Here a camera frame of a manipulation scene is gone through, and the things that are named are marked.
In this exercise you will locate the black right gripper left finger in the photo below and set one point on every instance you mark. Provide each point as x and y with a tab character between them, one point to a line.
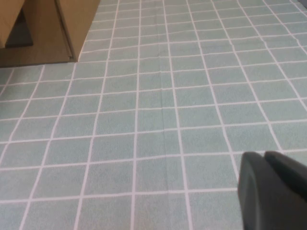
254	191

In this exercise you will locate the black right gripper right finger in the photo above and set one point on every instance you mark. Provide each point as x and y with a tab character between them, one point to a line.
290	196

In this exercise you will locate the empty cardboard shoe box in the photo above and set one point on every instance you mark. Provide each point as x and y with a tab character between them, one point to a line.
50	36

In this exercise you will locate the green checked tablecloth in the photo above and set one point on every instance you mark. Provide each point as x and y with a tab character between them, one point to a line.
168	107

